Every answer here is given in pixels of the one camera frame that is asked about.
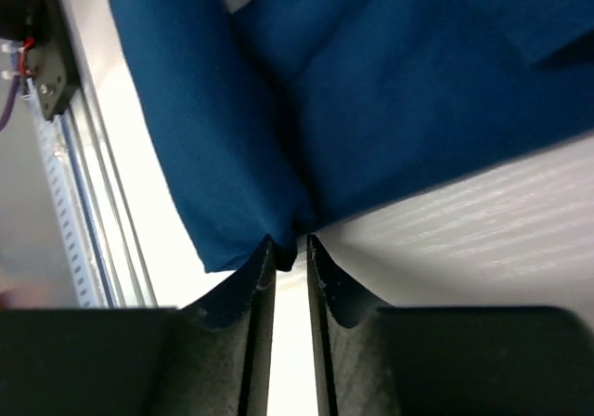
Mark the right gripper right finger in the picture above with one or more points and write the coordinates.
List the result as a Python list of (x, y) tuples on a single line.
[(372, 358)]

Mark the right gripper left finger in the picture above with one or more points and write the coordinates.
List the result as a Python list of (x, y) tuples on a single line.
[(211, 357)]

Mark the blue t shirt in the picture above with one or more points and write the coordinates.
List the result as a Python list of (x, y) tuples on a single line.
[(274, 118)]

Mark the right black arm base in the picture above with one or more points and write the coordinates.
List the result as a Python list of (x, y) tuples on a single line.
[(40, 31)]

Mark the white slotted cable duct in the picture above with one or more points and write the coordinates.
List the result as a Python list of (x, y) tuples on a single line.
[(67, 202)]

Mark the aluminium frame rail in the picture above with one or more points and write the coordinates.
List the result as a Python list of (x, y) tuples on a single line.
[(121, 268)]

